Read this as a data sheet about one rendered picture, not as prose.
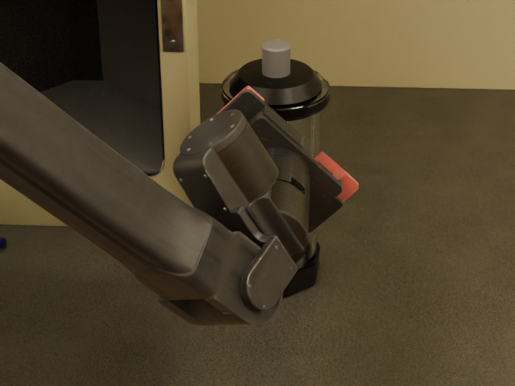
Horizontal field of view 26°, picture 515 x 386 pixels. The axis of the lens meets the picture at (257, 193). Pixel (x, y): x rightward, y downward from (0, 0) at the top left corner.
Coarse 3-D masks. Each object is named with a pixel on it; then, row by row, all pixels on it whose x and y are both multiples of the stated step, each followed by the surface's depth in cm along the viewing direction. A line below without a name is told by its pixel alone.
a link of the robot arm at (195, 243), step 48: (0, 96) 70; (0, 144) 70; (48, 144) 73; (96, 144) 75; (48, 192) 74; (96, 192) 75; (144, 192) 78; (96, 240) 78; (144, 240) 78; (192, 240) 80; (240, 240) 83; (192, 288) 80; (240, 288) 83
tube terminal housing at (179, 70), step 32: (160, 0) 115; (192, 0) 122; (160, 32) 117; (192, 32) 123; (160, 64) 119; (192, 64) 124; (192, 96) 125; (192, 128) 126; (0, 192) 128; (32, 224) 130; (64, 224) 130
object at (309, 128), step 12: (228, 84) 111; (324, 84) 111; (228, 96) 109; (324, 96) 109; (276, 108) 107; (288, 108) 107; (300, 108) 107; (288, 120) 107; (300, 120) 109; (312, 120) 110; (300, 132) 109; (312, 132) 111; (312, 144) 111; (312, 156) 112; (312, 240) 118; (312, 252) 119; (300, 264) 118
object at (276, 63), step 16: (272, 48) 108; (288, 48) 108; (256, 64) 112; (272, 64) 108; (288, 64) 109; (304, 64) 112; (240, 80) 109; (256, 80) 109; (272, 80) 109; (288, 80) 109; (304, 80) 109; (320, 80) 111; (272, 96) 107; (288, 96) 107; (304, 96) 108
